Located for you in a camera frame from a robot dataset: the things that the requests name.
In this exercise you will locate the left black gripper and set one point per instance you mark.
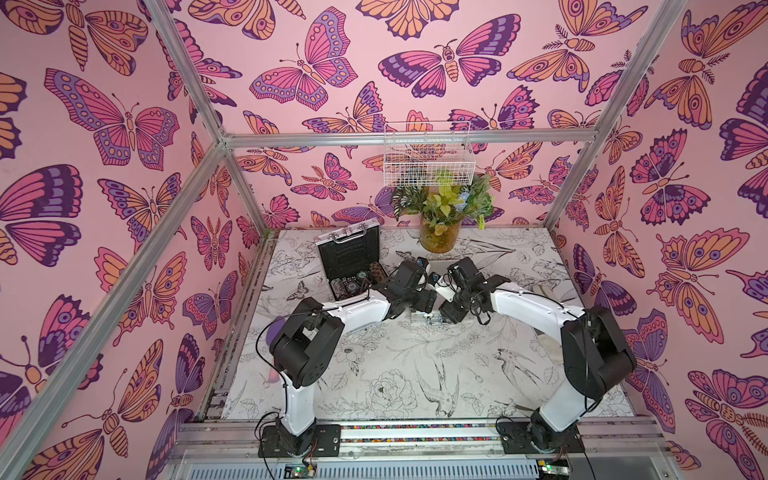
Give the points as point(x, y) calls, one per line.
point(427, 301)

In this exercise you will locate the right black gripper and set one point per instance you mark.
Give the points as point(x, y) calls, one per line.
point(454, 307)

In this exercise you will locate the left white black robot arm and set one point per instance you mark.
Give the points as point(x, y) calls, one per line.
point(306, 342)

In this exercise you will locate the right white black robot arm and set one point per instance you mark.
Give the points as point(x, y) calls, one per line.
point(596, 354)

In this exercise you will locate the black orange chip stack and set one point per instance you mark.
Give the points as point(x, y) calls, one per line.
point(378, 274)

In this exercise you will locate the potted green plant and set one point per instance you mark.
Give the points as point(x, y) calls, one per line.
point(445, 208)

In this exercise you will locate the purple egg-shaped object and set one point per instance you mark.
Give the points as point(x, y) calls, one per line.
point(274, 329)

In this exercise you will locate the white wire basket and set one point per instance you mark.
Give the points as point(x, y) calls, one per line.
point(428, 159)

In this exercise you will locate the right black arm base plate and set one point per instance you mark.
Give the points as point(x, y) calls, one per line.
point(530, 438)

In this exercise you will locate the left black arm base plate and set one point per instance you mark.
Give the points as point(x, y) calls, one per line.
point(320, 440)

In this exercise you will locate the aluminium front rail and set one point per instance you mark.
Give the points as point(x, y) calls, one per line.
point(595, 437)

